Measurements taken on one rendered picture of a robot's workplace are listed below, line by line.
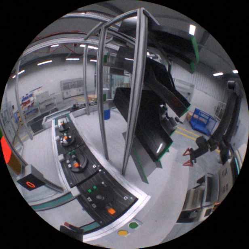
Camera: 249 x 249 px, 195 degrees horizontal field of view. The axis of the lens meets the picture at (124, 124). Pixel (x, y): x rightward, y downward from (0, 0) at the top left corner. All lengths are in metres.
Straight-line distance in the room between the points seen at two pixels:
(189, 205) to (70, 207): 0.84
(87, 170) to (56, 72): 10.73
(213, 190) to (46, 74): 11.41
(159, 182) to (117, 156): 0.38
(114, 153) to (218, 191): 0.86
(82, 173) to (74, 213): 0.27
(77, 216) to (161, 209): 0.48
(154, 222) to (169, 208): 0.14
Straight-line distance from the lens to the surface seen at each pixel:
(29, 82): 10.92
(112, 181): 0.43
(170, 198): 0.64
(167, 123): 0.41
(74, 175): 0.50
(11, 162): 0.29
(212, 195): 0.69
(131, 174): 0.57
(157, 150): 0.27
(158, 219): 0.61
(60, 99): 7.55
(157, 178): 0.61
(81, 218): 0.54
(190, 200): 0.85
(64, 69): 11.11
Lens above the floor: 1.39
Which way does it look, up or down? 33 degrees down
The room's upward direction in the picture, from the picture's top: 5 degrees clockwise
